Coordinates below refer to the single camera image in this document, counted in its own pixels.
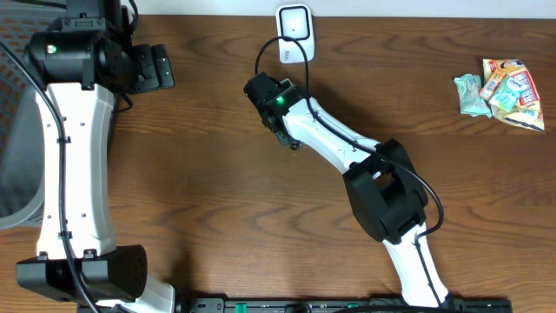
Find yellow wet wipes pack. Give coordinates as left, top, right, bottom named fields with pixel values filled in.
left=482, top=59, right=545, bottom=131

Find orange snack pack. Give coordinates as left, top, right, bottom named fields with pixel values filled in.
left=479, top=69, right=506, bottom=101

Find grey plastic mesh basket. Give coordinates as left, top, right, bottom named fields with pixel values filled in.
left=1, top=1, right=50, bottom=230

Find green wipes pack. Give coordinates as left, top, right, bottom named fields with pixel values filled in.
left=453, top=74, right=493, bottom=118

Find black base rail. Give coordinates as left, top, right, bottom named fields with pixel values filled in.
left=175, top=297, right=513, bottom=313

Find teal Kleenex tissue pack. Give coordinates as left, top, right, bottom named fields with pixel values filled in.
left=489, top=77, right=526, bottom=112

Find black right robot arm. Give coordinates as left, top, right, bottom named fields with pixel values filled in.
left=243, top=72, right=449, bottom=307

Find white barcode scanner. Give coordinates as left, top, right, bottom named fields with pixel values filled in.
left=275, top=3, right=315, bottom=63

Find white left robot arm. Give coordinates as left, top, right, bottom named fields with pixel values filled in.
left=17, top=0, right=181, bottom=313

